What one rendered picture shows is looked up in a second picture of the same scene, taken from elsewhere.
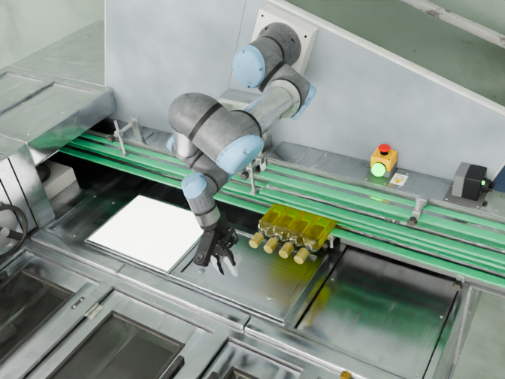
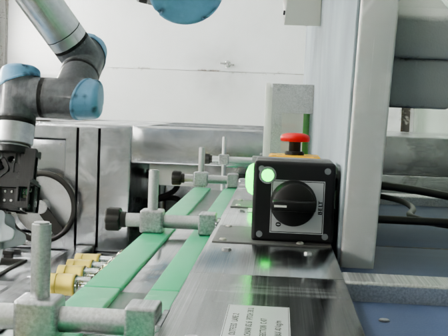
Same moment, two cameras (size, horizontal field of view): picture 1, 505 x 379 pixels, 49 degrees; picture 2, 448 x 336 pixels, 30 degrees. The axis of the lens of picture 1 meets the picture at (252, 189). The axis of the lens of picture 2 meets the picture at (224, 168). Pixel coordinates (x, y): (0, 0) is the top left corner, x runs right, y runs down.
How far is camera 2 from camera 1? 1.89 m
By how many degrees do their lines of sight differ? 63
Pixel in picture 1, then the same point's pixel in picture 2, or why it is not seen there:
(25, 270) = (22, 261)
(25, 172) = (113, 162)
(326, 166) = not seen: hidden behind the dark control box
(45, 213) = (114, 236)
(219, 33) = not seen: outside the picture
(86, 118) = (235, 149)
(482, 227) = (155, 265)
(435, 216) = (169, 242)
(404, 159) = not seen: hidden behind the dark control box
